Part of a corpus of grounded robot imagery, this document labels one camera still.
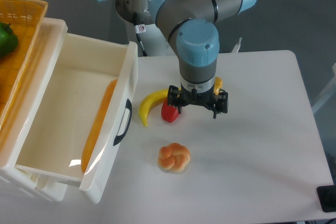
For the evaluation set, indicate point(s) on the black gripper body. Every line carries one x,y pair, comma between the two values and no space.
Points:
205,99

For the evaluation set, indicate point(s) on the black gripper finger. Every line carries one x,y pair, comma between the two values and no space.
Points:
218,103
174,98

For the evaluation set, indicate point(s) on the white drawer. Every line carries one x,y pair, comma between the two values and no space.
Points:
53,147

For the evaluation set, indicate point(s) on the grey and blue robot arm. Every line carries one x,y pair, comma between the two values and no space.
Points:
189,28

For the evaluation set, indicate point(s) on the white drawer cabinet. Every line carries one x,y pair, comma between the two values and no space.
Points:
45,52

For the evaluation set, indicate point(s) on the red bell pepper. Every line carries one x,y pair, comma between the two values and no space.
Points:
169,113

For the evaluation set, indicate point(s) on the yellow bell pepper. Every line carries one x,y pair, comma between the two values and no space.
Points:
218,85

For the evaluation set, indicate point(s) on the yellow banana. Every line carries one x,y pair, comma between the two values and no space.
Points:
149,102

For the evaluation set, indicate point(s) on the knotted bread roll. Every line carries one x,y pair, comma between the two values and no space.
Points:
174,158

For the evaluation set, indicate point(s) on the orange baguette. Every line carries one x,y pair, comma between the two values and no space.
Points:
97,125

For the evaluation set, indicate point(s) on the black device at table edge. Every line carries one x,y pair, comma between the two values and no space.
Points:
326,195

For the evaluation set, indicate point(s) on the orange woven basket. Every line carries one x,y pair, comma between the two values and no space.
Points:
24,18

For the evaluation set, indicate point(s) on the green bell pepper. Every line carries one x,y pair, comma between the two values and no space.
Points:
9,40

